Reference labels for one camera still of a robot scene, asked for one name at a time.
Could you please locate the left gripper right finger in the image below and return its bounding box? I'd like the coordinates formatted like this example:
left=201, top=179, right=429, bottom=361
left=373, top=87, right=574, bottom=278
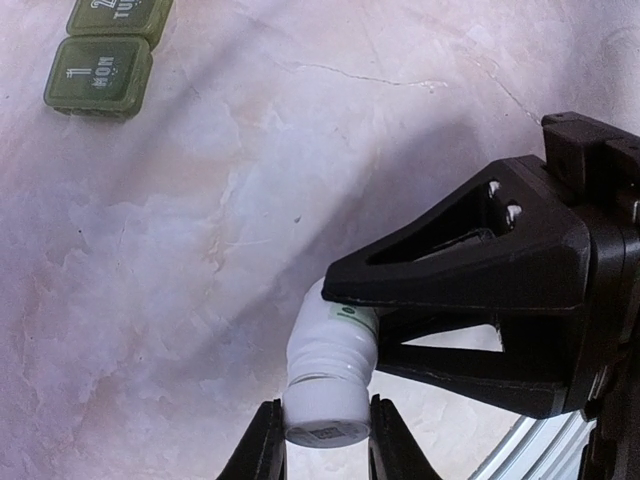
left=368, top=394, right=440, bottom=480

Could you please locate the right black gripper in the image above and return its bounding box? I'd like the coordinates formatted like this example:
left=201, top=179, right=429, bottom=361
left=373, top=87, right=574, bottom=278
left=322, top=112, right=639, bottom=479

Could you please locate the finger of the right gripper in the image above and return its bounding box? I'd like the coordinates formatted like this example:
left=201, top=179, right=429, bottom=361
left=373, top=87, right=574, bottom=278
left=377, top=309, right=580, bottom=418

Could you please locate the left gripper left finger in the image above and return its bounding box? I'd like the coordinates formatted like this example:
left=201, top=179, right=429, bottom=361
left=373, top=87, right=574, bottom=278
left=217, top=399, right=287, bottom=480

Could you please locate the white pill bottle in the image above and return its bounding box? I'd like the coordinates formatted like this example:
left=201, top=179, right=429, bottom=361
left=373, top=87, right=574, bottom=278
left=286, top=279, right=379, bottom=387

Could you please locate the green weekly pill organizer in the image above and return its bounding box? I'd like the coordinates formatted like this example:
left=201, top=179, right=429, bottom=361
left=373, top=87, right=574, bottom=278
left=44, top=0, right=173, bottom=119

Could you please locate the front aluminium rail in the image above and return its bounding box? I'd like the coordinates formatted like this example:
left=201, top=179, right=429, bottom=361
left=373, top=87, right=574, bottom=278
left=470, top=412, right=596, bottom=480

